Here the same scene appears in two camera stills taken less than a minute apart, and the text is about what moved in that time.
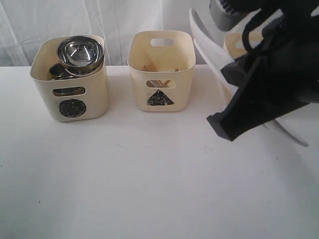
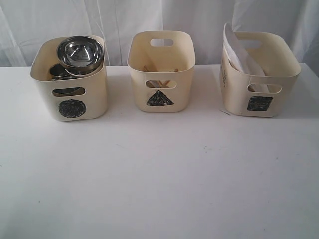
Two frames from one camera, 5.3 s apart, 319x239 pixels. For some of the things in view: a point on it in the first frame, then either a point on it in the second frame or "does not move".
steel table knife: (155, 83) does not move
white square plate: (225, 14) → (240, 58)
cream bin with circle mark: (66, 100) does not move
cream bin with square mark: (234, 45) → (245, 94)
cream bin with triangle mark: (162, 64) does not move
